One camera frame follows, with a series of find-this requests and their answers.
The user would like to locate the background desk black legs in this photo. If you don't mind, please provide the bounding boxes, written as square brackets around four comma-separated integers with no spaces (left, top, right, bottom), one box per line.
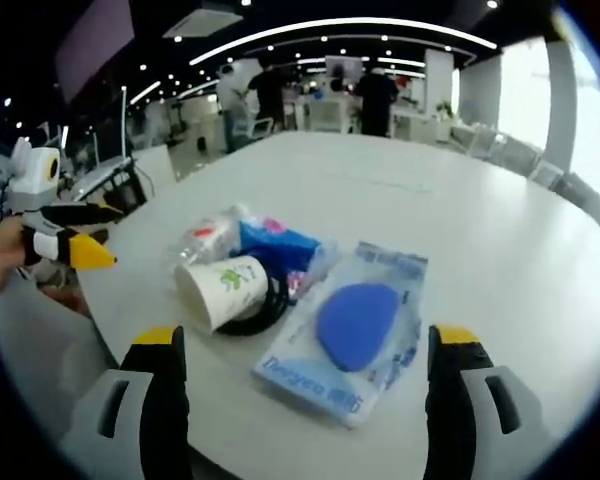
[72,153,149,209]

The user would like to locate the purple wall screen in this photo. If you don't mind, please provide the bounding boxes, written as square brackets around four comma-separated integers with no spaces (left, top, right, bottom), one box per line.
[53,0,137,104]

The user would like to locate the white table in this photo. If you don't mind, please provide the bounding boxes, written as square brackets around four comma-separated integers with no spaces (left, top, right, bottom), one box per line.
[0,130,600,480]

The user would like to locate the black cable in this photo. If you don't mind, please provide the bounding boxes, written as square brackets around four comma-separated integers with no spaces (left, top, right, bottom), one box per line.
[214,263,292,338]

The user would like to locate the white pillar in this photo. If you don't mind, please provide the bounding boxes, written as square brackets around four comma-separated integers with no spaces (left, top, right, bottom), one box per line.
[423,48,455,126]

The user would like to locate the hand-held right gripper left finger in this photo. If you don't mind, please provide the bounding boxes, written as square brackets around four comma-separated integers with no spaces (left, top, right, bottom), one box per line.
[62,324,190,480]

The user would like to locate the person's left hand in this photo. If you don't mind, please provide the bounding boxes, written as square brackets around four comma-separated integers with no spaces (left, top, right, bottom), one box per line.
[0,215,34,301]

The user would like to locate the blue sponge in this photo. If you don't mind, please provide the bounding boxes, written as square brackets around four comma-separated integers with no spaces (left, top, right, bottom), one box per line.
[251,240,430,431]

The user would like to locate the white paper cup green print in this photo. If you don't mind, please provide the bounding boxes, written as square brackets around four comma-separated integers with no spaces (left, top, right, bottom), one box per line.
[173,254,272,333]

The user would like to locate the clear packet pink print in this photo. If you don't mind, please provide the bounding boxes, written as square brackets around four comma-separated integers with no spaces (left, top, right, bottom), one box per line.
[278,238,342,302]

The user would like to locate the person's grey clothing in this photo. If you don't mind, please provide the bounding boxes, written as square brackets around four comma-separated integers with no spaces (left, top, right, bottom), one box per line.
[0,277,120,451]

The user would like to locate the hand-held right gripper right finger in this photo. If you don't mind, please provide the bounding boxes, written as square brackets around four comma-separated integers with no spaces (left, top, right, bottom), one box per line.
[423,323,537,480]

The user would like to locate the white background chair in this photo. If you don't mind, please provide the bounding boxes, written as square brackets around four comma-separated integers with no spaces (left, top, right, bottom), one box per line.
[465,125,507,160]
[526,158,567,192]

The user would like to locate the blue tissue packet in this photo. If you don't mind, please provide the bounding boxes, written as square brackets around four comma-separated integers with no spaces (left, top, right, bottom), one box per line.
[237,219,325,275]

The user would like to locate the clear plastic bottle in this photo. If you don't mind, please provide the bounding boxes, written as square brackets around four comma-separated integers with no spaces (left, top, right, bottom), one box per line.
[165,201,255,267]

